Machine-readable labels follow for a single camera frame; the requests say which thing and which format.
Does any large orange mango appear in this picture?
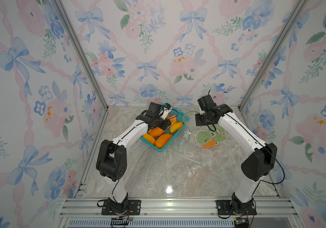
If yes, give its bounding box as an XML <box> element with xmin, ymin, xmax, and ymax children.
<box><xmin>202</xmin><ymin>139</ymin><xmax>216</xmax><ymax>148</ymax></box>

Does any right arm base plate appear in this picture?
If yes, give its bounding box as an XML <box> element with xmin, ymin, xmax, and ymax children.
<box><xmin>215</xmin><ymin>200</ymin><xmax>257</xmax><ymax>216</ymax></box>

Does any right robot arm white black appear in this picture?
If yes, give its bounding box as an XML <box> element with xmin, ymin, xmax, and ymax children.
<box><xmin>195</xmin><ymin>95</ymin><xmax>278</xmax><ymax>215</ymax></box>

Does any red yellow mango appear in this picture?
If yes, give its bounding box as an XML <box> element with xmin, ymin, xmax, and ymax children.
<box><xmin>166</xmin><ymin>115</ymin><xmax>177</xmax><ymax>125</ymax></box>

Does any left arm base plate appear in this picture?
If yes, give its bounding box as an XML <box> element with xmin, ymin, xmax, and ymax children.
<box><xmin>97</xmin><ymin>199</ymin><xmax>142</xmax><ymax>216</ymax></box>

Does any aluminium front rail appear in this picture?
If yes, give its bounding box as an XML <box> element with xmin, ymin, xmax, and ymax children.
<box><xmin>55</xmin><ymin>197</ymin><xmax>304</xmax><ymax>228</ymax></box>

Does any clear zip-top bag green print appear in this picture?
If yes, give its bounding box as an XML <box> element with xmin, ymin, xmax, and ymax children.
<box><xmin>180</xmin><ymin>110</ymin><xmax>226</xmax><ymax>148</ymax></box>

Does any orange mango top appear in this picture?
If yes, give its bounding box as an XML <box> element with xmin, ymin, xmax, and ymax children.
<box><xmin>142</xmin><ymin>133</ymin><xmax>155</xmax><ymax>145</ymax></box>

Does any teal plastic mesh basket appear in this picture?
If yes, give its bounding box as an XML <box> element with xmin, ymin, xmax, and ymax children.
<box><xmin>140</xmin><ymin>108</ymin><xmax>185</xmax><ymax>152</ymax></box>

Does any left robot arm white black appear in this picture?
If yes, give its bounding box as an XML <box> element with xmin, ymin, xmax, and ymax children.
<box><xmin>96</xmin><ymin>102</ymin><xmax>172</xmax><ymax>206</ymax></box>

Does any small yellow mango right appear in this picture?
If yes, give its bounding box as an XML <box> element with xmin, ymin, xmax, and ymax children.
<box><xmin>169</xmin><ymin>122</ymin><xmax>184</xmax><ymax>134</ymax></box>

